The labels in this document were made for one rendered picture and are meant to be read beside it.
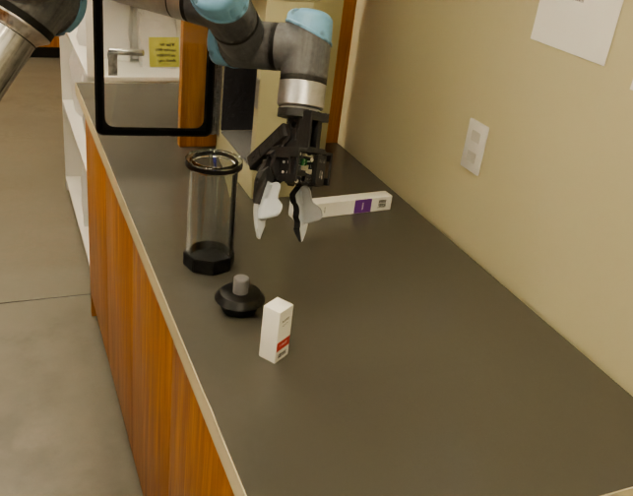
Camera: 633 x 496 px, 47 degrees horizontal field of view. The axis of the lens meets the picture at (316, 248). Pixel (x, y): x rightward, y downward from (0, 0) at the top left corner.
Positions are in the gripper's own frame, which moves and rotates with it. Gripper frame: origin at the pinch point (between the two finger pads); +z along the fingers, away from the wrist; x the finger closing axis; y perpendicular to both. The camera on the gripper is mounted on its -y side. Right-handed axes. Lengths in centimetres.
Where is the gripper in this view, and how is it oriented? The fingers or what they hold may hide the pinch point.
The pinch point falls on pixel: (278, 233)
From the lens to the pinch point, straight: 119.0
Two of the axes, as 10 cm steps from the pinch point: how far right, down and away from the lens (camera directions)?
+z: -1.2, 9.9, 0.7
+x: 7.5, 0.4, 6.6
